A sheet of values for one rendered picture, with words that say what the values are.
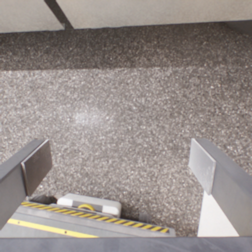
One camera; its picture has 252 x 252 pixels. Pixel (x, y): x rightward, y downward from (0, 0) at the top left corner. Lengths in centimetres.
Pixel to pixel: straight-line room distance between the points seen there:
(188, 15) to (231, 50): 44
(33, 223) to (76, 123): 48
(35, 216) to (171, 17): 76
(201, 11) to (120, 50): 47
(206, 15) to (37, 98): 85
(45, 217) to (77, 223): 11
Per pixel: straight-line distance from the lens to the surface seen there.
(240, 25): 99
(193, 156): 16
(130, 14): 66
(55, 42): 116
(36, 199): 94
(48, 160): 17
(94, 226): 64
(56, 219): 67
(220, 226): 99
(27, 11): 73
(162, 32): 105
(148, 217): 83
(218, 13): 70
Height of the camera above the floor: 88
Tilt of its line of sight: 81 degrees down
